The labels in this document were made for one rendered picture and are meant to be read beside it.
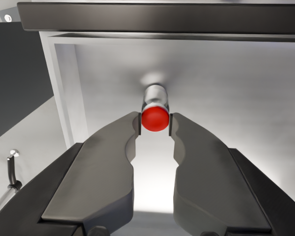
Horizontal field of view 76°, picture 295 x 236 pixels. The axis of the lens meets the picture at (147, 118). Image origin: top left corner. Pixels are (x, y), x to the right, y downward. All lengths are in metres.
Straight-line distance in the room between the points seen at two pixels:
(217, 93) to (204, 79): 0.02
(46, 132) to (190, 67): 1.34
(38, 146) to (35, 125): 0.17
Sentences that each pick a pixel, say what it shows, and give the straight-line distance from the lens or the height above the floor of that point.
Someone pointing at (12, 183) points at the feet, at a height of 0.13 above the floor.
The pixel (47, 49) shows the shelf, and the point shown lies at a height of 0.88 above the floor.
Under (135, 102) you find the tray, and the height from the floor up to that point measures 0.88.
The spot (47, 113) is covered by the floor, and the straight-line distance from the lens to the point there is 1.37.
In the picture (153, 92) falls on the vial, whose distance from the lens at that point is 0.15.
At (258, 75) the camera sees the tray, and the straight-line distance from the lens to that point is 0.19.
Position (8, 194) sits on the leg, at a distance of 1.69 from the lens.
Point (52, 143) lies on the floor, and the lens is 1.49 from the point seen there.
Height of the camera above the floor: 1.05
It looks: 62 degrees down
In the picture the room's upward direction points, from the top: 175 degrees counter-clockwise
